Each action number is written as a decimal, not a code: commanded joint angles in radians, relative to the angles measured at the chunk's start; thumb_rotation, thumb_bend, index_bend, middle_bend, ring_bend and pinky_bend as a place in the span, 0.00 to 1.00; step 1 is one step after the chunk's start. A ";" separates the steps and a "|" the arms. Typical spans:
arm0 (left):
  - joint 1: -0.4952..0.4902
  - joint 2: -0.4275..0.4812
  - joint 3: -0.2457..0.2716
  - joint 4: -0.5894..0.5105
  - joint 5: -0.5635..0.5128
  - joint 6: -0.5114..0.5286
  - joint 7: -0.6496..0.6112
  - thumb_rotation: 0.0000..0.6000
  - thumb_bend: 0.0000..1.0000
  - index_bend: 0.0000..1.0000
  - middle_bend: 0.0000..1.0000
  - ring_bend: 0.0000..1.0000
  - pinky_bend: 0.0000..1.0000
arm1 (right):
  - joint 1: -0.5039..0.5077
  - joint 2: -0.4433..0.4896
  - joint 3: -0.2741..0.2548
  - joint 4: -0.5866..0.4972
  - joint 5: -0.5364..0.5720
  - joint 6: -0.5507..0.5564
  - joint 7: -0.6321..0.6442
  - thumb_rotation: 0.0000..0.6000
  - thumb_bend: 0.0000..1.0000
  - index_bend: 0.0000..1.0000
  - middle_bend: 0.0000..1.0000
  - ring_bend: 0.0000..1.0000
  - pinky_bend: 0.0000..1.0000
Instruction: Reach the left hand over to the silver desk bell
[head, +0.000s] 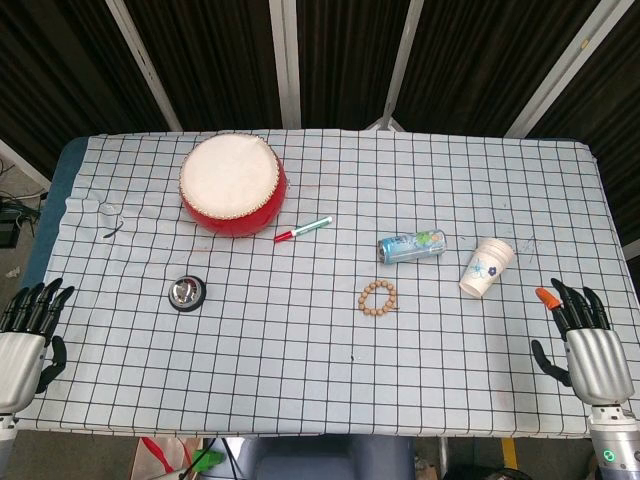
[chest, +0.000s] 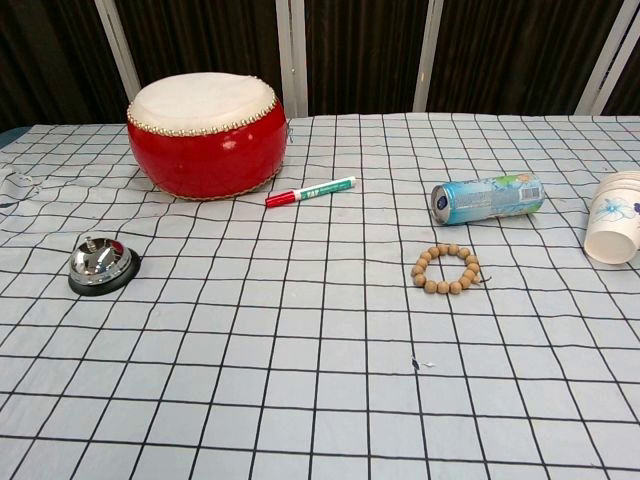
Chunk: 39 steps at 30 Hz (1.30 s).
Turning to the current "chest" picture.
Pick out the silver call bell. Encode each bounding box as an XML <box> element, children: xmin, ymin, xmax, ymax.
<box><xmin>67</xmin><ymin>237</ymin><xmax>142</xmax><ymax>299</ymax></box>

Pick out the light blue beverage can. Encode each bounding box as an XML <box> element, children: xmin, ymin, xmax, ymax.
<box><xmin>430</xmin><ymin>172</ymin><xmax>546</xmax><ymax>227</ymax></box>

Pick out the white metal frame post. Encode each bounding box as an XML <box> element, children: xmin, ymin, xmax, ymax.
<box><xmin>94</xmin><ymin>0</ymin><xmax>145</xmax><ymax>103</ymax></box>
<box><xmin>412</xmin><ymin>0</ymin><xmax>446</xmax><ymax>113</ymax></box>
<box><xmin>573</xmin><ymin>0</ymin><xmax>640</xmax><ymax>116</ymax></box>
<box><xmin>275</xmin><ymin>0</ymin><xmax>314</xmax><ymax>118</ymax></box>

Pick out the dark pleated curtain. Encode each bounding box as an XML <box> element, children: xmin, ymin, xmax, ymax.
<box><xmin>0</xmin><ymin>0</ymin><xmax>640</xmax><ymax>135</ymax></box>

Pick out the red capped white marker pen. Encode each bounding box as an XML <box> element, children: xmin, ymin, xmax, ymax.
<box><xmin>264</xmin><ymin>175</ymin><xmax>358</xmax><ymax>209</ymax></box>

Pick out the floral paper cup stack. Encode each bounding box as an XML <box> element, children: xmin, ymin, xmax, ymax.
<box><xmin>583</xmin><ymin>170</ymin><xmax>640</xmax><ymax>265</ymax></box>

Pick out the white black grid tablecloth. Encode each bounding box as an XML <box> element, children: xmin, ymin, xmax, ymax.
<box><xmin>0</xmin><ymin>112</ymin><xmax>640</xmax><ymax>480</ymax></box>

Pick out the wooden bead bracelet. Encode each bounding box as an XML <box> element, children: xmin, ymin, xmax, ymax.
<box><xmin>410</xmin><ymin>243</ymin><xmax>493</xmax><ymax>295</ymax></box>

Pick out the red drum with white skin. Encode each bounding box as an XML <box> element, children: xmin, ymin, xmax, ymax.
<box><xmin>125</xmin><ymin>72</ymin><xmax>290</xmax><ymax>201</ymax></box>

